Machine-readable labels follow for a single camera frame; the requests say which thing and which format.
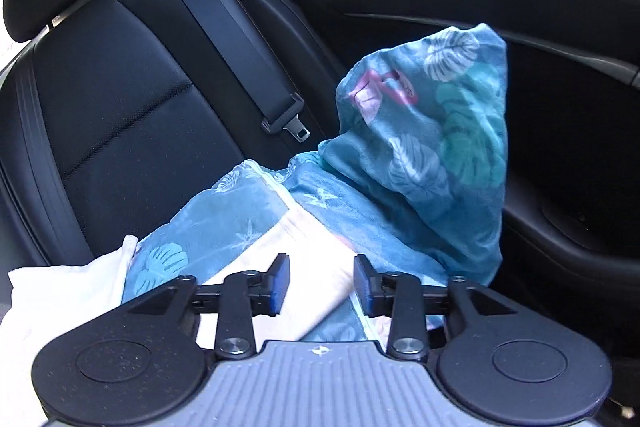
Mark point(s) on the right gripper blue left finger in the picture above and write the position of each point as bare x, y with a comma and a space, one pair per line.
243, 296

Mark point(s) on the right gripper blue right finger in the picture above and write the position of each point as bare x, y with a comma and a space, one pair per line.
398, 296

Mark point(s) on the blue flamingo print storage bag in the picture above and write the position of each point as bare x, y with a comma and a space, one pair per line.
415, 179

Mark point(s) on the cream white garment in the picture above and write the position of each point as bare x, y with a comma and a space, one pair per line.
49, 301

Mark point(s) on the seat belt buckle tongue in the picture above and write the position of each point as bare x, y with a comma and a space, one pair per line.
289, 121

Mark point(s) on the black leather car seat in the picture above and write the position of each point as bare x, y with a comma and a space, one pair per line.
126, 109

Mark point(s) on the black car door panel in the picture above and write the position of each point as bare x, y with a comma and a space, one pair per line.
570, 240

